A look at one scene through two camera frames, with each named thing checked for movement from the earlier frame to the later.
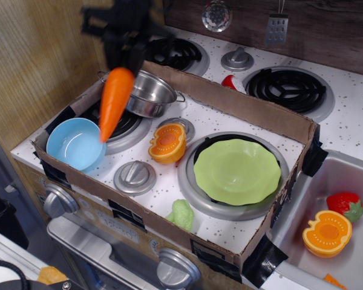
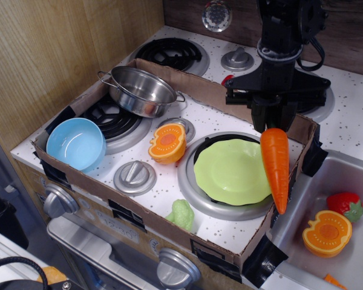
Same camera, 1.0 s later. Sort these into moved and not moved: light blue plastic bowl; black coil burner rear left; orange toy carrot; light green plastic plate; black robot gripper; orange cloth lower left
Moved: black robot gripper; orange toy carrot
Not moved: orange cloth lower left; light blue plastic bowl; light green plastic plate; black coil burner rear left
